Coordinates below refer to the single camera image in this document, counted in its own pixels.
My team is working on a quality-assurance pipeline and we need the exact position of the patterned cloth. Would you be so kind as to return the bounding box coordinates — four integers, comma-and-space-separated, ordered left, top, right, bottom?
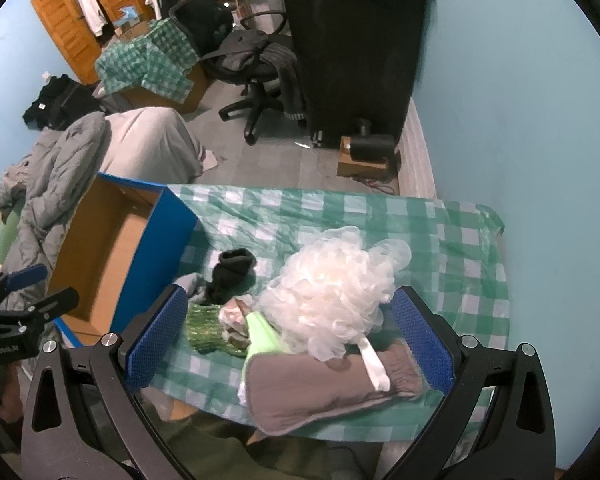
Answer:
218, 297, 251, 350

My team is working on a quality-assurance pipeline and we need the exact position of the grey covered bed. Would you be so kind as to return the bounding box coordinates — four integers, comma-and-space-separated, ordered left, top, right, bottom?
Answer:
99, 106, 218, 184

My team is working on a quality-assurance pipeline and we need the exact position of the green white checkered tablecloth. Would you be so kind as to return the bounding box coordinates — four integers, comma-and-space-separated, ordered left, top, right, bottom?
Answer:
149, 183, 512, 443

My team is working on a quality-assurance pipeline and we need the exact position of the lime green cloth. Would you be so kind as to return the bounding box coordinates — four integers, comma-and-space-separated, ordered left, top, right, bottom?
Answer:
237, 311, 291, 406

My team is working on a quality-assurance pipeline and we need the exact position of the large black cabinet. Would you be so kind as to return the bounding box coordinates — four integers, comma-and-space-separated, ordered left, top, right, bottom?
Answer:
285, 0, 427, 145

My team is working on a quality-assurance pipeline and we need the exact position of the black device on wooden box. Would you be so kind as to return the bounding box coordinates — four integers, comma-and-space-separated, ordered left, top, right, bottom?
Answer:
337, 118, 396, 180

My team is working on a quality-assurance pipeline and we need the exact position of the white mesh bath loofah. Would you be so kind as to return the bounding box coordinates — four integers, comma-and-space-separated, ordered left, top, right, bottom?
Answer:
257, 226, 412, 391

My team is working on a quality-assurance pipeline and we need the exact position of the black backpack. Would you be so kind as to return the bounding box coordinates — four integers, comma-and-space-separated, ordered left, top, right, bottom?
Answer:
22, 74, 102, 130

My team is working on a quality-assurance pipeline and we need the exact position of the light grey rolled sock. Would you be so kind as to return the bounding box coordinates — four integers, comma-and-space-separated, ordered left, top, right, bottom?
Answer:
173, 273, 208, 301

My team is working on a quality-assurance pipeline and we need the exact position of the grey fleece mitten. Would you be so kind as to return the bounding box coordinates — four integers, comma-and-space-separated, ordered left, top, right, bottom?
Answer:
244, 339, 426, 436

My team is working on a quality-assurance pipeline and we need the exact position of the wooden wardrobe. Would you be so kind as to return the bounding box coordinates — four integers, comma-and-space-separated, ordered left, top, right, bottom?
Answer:
31, 0, 155, 84

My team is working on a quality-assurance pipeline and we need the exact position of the black office chair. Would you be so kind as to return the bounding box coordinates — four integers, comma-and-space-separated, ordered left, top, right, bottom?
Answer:
169, 0, 306, 145

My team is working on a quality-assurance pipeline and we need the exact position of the grey puffer jacket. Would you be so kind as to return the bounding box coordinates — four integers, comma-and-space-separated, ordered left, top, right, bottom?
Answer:
3, 112, 111, 273

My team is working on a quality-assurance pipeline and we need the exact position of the green knitted scrub pad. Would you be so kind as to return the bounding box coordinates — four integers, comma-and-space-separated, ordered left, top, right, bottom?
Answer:
185, 304, 247, 358

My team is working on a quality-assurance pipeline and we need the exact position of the blue cardboard box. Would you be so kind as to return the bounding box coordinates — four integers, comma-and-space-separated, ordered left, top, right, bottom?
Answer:
48, 174, 200, 347

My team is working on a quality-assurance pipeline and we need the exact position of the black sock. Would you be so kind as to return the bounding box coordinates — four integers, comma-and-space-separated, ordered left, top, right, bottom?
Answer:
204, 248, 257, 304

